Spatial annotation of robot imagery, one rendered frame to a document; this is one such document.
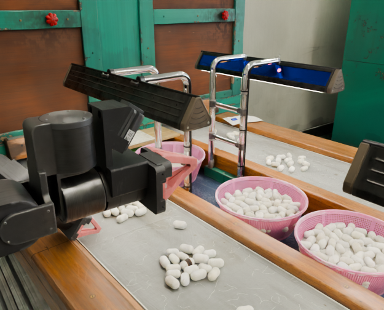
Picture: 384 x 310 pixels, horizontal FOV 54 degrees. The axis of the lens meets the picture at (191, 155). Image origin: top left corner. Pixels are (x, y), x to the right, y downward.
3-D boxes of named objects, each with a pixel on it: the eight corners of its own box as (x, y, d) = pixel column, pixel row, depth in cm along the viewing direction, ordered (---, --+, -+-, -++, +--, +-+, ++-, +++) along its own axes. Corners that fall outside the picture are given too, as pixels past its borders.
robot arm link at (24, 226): (75, 104, 47) (-35, 119, 40) (105, 120, 41) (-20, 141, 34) (83, 188, 51) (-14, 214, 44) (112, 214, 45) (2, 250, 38)
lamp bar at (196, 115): (184, 133, 78) (184, 98, 76) (62, 87, 122) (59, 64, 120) (212, 125, 83) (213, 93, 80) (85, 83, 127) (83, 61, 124)
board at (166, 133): (111, 154, 142) (111, 151, 142) (93, 144, 153) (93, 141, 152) (180, 136, 162) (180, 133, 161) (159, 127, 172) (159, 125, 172)
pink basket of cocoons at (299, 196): (291, 261, 97) (295, 229, 94) (199, 233, 109) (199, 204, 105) (313, 214, 119) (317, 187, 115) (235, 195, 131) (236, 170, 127)
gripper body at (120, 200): (129, 142, 54) (78, 152, 50) (169, 165, 46) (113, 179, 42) (131, 183, 56) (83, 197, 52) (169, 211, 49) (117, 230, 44)
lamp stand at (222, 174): (242, 193, 132) (249, 63, 115) (203, 174, 146) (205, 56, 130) (276, 178, 143) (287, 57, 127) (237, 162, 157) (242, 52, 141)
